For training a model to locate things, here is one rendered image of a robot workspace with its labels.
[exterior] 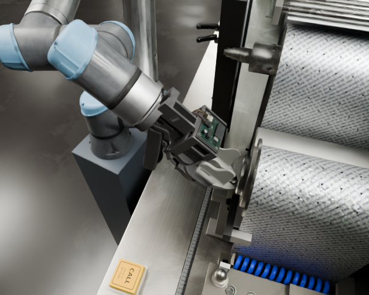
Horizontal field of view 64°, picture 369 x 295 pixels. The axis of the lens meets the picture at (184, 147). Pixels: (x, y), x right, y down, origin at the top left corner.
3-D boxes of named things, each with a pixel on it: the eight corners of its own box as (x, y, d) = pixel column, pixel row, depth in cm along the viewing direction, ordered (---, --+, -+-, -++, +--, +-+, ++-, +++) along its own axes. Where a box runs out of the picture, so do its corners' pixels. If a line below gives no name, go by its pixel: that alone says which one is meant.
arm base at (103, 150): (81, 149, 103) (72, 130, 96) (108, 122, 112) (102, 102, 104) (116, 165, 99) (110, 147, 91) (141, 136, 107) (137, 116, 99)
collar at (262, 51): (250, 60, 68) (256, 35, 63) (277, 65, 67) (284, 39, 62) (246, 77, 65) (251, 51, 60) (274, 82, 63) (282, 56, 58)
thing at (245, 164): (246, 146, 54) (238, 180, 50) (256, 148, 54) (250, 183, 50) (240, 168, 60) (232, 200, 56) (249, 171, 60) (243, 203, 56)
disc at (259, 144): (249, 168, 65) (263, 121, 53) (251, 168, 65) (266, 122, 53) (236, 229, 56) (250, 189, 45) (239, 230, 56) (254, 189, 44)
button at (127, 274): (121, 260, 80) (119, 257, 78) (145, 268, 78) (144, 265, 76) (109, 287, 75) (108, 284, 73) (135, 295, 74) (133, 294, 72)
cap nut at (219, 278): (213, 268, 66) (215, 261, 62) (229, 273, 65) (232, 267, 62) (209, 284, 64) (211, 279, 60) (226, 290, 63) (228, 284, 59)
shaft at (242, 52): (224, 54, 67) (226, 41, 65) (250, 58, 66) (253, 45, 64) (221, 62, 65) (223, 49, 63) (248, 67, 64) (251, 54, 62)
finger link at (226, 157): (255, 174, 51) (218, 145, 48) (231, 182, 56) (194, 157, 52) (257, 159, 53) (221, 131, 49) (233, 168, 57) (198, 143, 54)
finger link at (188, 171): (210, 191, 49) (171, 160, 46) (204, 193, 50) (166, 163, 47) (218, 170, 52) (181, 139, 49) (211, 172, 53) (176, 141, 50)
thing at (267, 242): (231, 250, 69) (243, 215, 55) (336, 281, 65) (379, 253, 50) (230, 252, 69) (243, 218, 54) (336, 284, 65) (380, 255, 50)
